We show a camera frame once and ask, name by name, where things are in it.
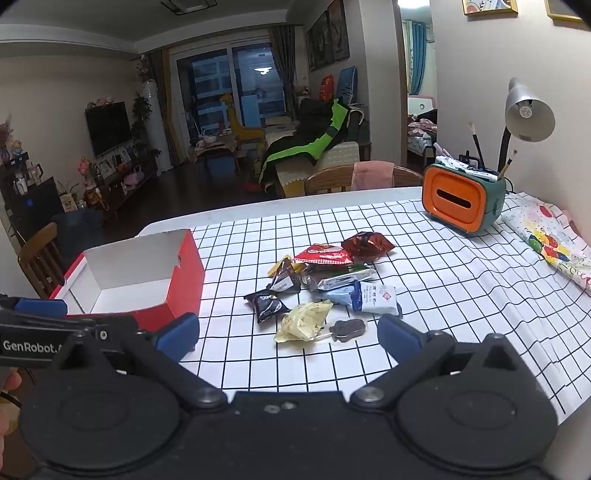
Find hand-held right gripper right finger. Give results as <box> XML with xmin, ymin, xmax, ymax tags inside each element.
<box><xmin>350</xmin><ymin>316</ymin><xmax>532</xmax><ymax>409</ymax></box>

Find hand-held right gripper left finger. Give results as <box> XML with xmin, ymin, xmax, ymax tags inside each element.
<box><xmin>51</xmin><ymin>313</ymin><xmax>229</xmax><ymax>409</ymax></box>

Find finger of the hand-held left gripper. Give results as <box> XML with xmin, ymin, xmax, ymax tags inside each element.
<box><xmin>65</xmin><ymin>315</ymin><xmax>141</xmax><ymax>352</ymax></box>
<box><xmin>0</xmin><ymin>295</ymin><xmax>69</xmax><ymax>320</ymax></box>

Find white blue snack packet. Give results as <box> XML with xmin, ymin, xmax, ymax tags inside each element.
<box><xmin>353</xmin><ymin>281</ymin><xmax>400</xmax><ymax>317</ymax></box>

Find red cardboard box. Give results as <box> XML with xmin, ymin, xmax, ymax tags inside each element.
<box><xmin>48</xmin><ymin>229</ymin><xmax>206</xmax><ymax>334</ymax></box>

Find silver blue snack packet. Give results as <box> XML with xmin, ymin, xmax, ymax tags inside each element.
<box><xmin>308</xmin><ymin>270</ymin><xmax>376</xmax><ymax>291</ymax></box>

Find black snack packet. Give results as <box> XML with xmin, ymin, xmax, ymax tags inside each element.
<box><xmin>244</xmin><ymin>289</ymin><xmax>290</xmax><ymax>323</ymax></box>

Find dark red snack packet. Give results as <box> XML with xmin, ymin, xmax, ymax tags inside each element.
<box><xmin>342</xmin><ymin>232</ymin><xmax>396</xmax><ymax>262</ymax></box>

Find pale yellow snack packet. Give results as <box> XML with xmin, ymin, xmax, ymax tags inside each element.
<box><xmin>274</xmin><ymin>300</ymin><xmax>334</xmax><ymax>343</ymax></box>

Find yellow brown snack packet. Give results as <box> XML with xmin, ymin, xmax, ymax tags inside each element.
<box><xmin>270</xmin><ymin>256</ymin><xmax>306</xmax><ymax>292</ymax></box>

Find person's left hand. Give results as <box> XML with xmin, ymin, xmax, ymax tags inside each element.
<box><xmin>0</xmin><ymin>370</ymin><xmax>23</xmax><ymax>462</ymax></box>

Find wooden chair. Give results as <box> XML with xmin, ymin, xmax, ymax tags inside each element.
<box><xmin>305</xmin><ymin>161</ymin><xmax>424</xmax><ymax>195</ymax></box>
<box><xmin>18</xmin><ymin>222</ymin><xmax>66</xmax><ymax>299</ymax></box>

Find checkered tablecloth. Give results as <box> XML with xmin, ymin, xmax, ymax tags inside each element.
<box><xmin>178</xmin><ymin>191</ymin><xmax>591</xmax><ymax>428</ymax></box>

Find blue jeans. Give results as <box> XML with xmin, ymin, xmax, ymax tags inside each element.
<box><xmin>51</xmin><ymin>210</ymin><xmax>105</xmax><ymax>265</ymax></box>

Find black drinks cabinet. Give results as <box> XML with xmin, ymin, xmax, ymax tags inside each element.
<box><xmin>0</xmin><ymin>154</ymin><xmax>64</xmax><ymax>232</ymax></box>

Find orange teal desk organizer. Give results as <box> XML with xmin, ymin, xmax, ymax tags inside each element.
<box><xmin>422</xmin><ymin>156</ymin><xmax>508</xmax><ymax>236</ymax></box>

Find wooden TV cabinet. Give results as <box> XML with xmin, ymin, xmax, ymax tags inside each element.
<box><xmin>95</xmin><ymin>154</ymin><xmax>160</xmax><ymax>209</ymax></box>

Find pink towel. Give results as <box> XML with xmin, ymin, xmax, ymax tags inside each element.
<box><xmin>352</xmin><ymin>161</ymin><xmax>396</xmax><ymax>191</ymax></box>

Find white marker pen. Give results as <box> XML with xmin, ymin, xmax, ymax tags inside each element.
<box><xmin>434</xmin><ymin>142</ymin><xmax>498</xmax><ymax>182</ymax></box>

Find colourful printed cloth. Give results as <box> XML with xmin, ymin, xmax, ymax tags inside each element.
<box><xmin>501</xmin><ymin>193</ymin><xmax>591</xmax><ymax>291</ymax></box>

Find beige sofa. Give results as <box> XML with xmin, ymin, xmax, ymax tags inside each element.
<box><xmin>274</xmin><ymin>104</ymin><xmax>371</xmax><ymax>198</ymax></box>

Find television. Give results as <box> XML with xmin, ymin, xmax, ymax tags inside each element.
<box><xmin>85</xmin><ymin>100</ymin><xmax>131</xmax><ymax>158</ymax></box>

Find coffee table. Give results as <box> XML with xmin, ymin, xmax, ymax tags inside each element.
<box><xmin>194</xmin><ymin>137</ymin><xmax>241</xmax><ymax>163</ymax></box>

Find short paint brush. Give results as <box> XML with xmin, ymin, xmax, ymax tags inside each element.
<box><xmin>498</xmin><ymin>150</ymin><xmax>518</xmax><ymax>180</ymax></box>

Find pink bed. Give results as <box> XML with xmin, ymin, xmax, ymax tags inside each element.
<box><xmin>407</xmin><ymin>95</ymin><xmax>437</xmax><ymax>156</ymax></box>

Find long paint brush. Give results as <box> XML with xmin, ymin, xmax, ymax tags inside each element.
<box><xmin>468</xmin><ymin>122</ymin><xmax>484</xmax><ymax>169</ymax></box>

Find white tower air conditioner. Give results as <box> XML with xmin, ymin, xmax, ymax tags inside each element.
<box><xmin>141</xmin><ymin>79</ymin><xmax>172</xmax><ymax>174</ymax></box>

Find black green jacket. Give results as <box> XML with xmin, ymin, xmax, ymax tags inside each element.
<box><xmin>259</xmin><ymin>97</ymin><xmax>362</xmax><ymax>191</ymax></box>

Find green houseplant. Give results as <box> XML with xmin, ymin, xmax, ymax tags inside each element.
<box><xmin>131</xmin><ymin>92</ymin><xmax>162</xmax><ymax>158</ymax></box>

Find yellow giraffe chair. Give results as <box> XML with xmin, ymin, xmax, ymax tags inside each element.
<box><xmin>219</xmin><ymin>92</ymin><xmax>267</xmax><ymax>149</ymax></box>

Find yellow curtain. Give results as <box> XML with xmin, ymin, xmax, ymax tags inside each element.
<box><xmin>150</xmin><ymin>48</ymin><xmax>184</xmax><ymax>167</ymax></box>

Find blue cushion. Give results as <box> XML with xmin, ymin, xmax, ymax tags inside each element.
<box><xmin>337</xmin><ymin>66</ymin><xmax>359</xmax><ymax>105</ymax></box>

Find glass balcony door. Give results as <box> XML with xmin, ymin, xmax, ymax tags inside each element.
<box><xmin>178</xmin><ymin>41</ymin><xmax>287</xmax><ymax>136</ymax></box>

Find red cushion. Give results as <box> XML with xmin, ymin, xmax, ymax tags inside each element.
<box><xmin>318</xmin><ymin>74</ymin><xmax>341</xmax><ymax>100</ymax></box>

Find grey desk lamp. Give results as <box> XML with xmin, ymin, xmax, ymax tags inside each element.
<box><xmin>496</xmin><ymin>78</ymin><xmax>556</xmax><ymax>191</ymax></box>

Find blue curtain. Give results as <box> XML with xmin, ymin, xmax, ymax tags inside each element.
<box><xmin>406</xmin><ymin>21</ymin><xmax>428</xmax><ymax>96</ymax></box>

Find grey curtain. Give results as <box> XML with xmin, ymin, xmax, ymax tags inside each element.
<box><xmin>269</xmin><ymin>25</ymin><xmax>299</xmax><ymax>123</ymax></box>

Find ceiling air vent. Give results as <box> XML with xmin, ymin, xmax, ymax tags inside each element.
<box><xmin>161</xmin><ymin>0</ymin><xmax>218</xmax><ymax>14</ymax></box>

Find yellow framed picture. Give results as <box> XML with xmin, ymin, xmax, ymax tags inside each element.
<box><xmin>463</xmin><ymin>0</ymin><xmax>518</xmax><ymax>17</ymax></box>
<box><xmin>545</xmin><ymin>0</ymin><xmax>585</xmax><ymax>22</ymax></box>

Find dark framed wall picture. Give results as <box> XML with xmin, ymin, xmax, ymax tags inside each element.
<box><xmin>328</xmin><ymin>0</ymin><xmax>351</xmax><ymax>62</ymax></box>
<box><xmin>305</xmin><ymin>21</ymin><xmax>320</xmax><ymax>71</ymax></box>
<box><xmin>315</xmin><ymin>10</ymin><xmax>334</xmax><ymax>66</ymax></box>

